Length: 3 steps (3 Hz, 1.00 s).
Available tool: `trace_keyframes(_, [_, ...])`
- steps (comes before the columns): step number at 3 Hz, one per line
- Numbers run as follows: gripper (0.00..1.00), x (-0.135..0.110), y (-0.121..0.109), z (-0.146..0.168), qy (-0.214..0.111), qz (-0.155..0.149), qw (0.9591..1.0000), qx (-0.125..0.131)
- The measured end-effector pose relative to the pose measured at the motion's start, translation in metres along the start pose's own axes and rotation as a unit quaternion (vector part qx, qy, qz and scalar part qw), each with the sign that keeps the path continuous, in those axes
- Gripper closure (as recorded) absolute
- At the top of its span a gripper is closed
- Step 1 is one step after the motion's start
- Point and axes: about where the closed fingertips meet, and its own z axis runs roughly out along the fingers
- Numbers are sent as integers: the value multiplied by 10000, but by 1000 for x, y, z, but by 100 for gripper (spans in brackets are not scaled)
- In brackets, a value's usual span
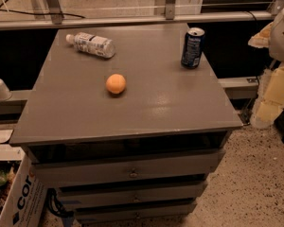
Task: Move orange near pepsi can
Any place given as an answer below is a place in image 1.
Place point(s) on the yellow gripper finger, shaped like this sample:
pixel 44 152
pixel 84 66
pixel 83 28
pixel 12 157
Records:
pixel 261 39
pixel 270 98

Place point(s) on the blue pepsi can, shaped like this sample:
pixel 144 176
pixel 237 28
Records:
pixel 193 47

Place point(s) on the orange fruit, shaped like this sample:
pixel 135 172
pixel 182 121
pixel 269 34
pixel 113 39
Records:
pixel 115 84

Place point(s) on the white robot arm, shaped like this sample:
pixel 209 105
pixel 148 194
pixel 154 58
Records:
pixel 276 42

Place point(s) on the clear plastic water bottle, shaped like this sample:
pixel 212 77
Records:
pixel 92 44

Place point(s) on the grey drawer cabinet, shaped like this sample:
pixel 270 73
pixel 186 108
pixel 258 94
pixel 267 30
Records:
pixel 143 153

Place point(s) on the white cardboard box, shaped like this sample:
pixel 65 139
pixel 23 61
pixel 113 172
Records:
pixel 22 195

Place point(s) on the metal frame rail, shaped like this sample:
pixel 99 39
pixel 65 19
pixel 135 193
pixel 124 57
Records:
pixel 212 17

